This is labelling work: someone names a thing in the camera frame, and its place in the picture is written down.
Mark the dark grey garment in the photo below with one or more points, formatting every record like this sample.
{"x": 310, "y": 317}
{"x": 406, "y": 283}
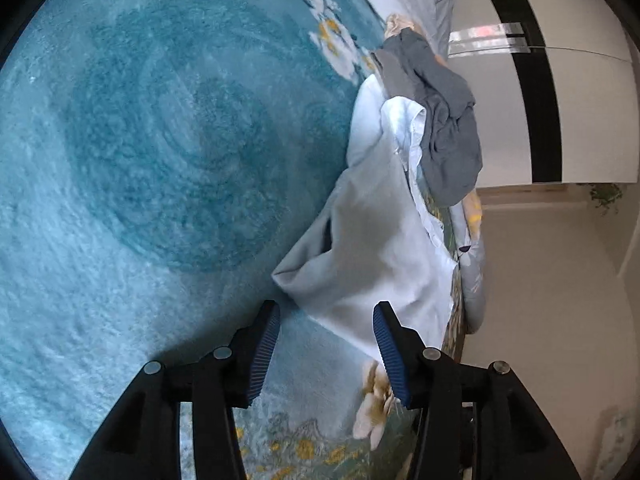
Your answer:
{"x": 450, "y": 135}

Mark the peach cloth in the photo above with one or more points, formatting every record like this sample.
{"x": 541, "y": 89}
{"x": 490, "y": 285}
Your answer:
{"x": 397, "y": 24}

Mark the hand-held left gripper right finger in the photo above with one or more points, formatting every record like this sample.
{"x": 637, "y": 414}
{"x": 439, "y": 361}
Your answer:
{"x": 390, "y": 355}

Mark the teal floral blanket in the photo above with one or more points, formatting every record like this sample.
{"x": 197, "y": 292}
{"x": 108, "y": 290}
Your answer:
{"x": 150, "y": 160}

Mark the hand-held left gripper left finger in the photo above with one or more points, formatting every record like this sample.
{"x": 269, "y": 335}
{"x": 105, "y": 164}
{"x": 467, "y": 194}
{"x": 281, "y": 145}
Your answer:
{"x": 265, "y": 350}

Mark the light blue fleece garment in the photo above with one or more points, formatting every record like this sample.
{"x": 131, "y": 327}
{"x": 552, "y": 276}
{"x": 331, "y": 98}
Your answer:
{"x": 370, "y": 240}

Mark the green potted plant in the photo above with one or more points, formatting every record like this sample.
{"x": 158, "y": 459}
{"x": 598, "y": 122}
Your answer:
{"x": 607, "y": 195}

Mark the white wardrobe with black stripe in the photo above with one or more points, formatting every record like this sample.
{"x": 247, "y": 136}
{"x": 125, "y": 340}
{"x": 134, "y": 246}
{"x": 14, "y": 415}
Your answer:
{"x": 545, "y": 110}

